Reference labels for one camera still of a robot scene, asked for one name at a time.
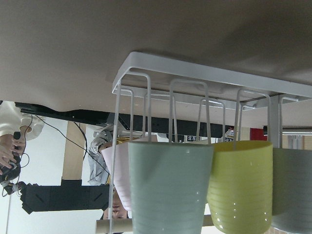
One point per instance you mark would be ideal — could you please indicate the green plastic cup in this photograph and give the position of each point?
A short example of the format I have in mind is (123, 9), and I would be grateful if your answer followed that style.
(169, 183)

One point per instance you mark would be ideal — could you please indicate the pink plastic cup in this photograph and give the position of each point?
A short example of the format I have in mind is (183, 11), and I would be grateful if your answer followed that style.
(121, 200)

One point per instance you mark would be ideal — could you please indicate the yellow plastic cup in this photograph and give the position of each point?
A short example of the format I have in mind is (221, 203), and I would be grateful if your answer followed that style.
(240, 193)

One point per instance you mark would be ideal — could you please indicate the grey plastic cup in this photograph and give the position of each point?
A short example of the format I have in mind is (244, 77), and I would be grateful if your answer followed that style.
(292, 190)

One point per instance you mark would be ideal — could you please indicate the person in white top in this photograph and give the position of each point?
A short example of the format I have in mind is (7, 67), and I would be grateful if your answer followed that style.
(16, 128)

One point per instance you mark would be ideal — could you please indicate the white wire cup rack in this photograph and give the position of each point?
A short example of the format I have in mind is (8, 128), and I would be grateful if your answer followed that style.
(271, 91)

